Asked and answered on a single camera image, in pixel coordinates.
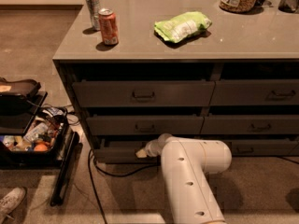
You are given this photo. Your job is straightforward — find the black cart frame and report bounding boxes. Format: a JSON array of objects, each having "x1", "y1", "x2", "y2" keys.
[{"x1": 0, "y1": 91, "x2": 81, "y2": 206}]

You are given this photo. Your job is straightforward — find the grey drawer cabinet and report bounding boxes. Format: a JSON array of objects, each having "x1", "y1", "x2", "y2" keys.
[{"x1": 53, "y1": 0, "x2": 299, "y2": 149}]

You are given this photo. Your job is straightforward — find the orange fruit in bin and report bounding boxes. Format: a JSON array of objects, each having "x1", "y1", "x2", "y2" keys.
[{"x1": 34, "y1": 144, "x2": 48, "y2": 152}]

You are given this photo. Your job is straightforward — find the black tray on cart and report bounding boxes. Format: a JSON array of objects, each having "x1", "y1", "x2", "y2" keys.
[{"x1": 0, "y1": 77, "x2": 41, "y2": 101}]

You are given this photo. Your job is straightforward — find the black bin of groceries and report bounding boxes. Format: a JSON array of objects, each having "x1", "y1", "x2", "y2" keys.
[{"x1": 0, "y1": 107, "x2": 69, "y2": 163}]

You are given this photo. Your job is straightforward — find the black floor cable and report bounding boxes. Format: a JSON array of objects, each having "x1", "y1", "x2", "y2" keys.
[{"x1": 87, "y1": 148, "x2": 299, "y2": 224}]

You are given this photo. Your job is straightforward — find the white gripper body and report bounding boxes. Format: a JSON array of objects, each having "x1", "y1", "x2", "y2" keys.
[{"x1": 144, "y1": 139, "x2": 162, "y2": 157}]

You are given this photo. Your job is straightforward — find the green chip bag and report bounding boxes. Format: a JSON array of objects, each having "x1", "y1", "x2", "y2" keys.
[{"x1": 154, "y1": 11, "x2": 212, "y2": 44}]

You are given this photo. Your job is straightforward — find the silver soda can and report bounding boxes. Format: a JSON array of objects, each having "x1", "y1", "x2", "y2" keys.
[{"x1": 85, "y1": 0, "x2": 100, "y2": 31}]

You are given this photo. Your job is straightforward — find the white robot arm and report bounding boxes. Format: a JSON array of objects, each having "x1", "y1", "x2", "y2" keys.
[{"x1": 136, "y1": 133, "x2": 232, "y2": 224}]

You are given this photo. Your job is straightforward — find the orange soda can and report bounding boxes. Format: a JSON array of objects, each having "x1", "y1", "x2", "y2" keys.
[{"x1": 98, "y1": 8, "x2": 119, "y2": 46}]

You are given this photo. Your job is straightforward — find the dark object top right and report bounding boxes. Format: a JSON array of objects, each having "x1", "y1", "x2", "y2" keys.
[{"x1": 278, "y1": 0, "x2": 298, "y2": 13}]

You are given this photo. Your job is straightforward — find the white sneaker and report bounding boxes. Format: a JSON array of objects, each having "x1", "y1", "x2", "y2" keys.
[{"x1": 0, "y1": 187, "x2": 26, "y2": 224}]

